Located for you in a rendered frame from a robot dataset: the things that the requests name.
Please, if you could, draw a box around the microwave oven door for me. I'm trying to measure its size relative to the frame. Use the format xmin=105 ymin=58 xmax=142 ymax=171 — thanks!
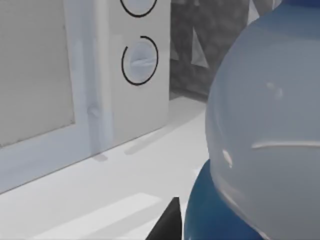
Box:
xmin=0 ymin=0 xmax=113 ymax=195

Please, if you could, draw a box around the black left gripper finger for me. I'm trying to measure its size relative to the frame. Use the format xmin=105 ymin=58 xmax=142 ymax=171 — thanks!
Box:
xmin=147 ymin=196 xmax=182 ymax=240

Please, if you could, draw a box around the pale microwave oven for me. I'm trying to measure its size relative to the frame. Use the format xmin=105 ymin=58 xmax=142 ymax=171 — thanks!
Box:
xmin=0 ymin=0 xmax=172 ymax=195

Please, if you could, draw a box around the pale round microwave knob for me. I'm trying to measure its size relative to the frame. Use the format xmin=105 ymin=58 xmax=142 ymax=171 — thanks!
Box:
xmin=119 ymin=0 xmax=158 ymax=18
xmin=121 ymin=35 xmax=160 ymax=86

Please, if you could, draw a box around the blue and grey bottle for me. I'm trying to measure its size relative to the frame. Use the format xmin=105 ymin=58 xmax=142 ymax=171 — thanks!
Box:
xmin=180 ymin=0 xmax=320 ymax=240

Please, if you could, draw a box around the pale microwave door handle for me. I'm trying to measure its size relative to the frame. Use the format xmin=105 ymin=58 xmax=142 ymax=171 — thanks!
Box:
xmin=74 ymin=0 xmax=113 ymax=156

